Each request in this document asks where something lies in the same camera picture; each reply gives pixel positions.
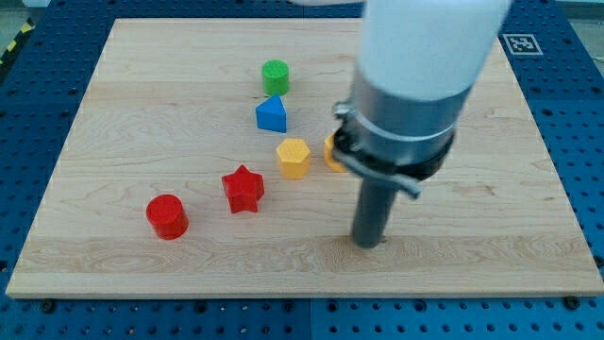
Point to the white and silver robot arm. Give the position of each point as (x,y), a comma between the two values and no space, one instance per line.
(417,62)

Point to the yellow block behind arm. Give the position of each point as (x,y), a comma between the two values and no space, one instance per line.
(329,159)

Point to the yellow hexagon block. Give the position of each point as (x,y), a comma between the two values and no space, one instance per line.
(293,158)

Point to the red star block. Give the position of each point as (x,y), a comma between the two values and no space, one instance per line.
(243,190)

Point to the blue triangle block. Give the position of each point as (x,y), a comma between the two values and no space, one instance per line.
(271,115)

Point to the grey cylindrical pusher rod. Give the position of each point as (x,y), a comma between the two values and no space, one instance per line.
(372,213)

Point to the green cylinder block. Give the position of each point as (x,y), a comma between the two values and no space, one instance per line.
(275,77)

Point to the black clamp with metal lever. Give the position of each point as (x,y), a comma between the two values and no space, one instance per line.
(377,163)

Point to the light wooden board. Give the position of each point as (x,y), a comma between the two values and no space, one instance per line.
(171,108)

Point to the red cylinder block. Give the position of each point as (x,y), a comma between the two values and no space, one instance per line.
(167,216)

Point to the black white fiducial marker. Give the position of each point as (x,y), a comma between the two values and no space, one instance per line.
(520,44)

